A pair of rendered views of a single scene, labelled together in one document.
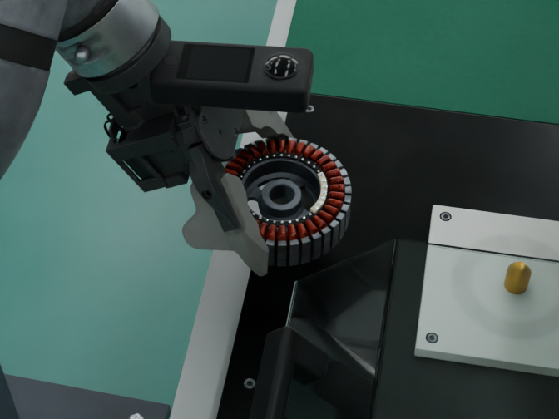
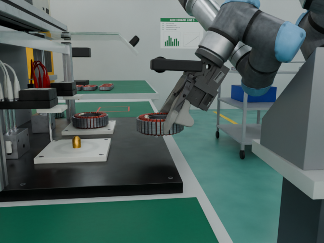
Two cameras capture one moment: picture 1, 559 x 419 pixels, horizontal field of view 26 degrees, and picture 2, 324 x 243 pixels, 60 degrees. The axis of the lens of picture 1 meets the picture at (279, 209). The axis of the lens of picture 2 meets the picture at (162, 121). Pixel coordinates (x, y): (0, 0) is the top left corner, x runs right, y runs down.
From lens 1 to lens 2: 140 cm
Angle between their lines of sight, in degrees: 115
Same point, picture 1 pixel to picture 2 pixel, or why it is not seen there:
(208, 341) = (173, 148)
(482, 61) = (71, 227)
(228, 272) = (176, 156)
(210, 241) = not seen: hidden behind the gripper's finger
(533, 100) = (41, 213)
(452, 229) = (98, 152)
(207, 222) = not seen: hidden behind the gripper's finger
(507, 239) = (77, 153)
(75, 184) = not seen: outside the picture
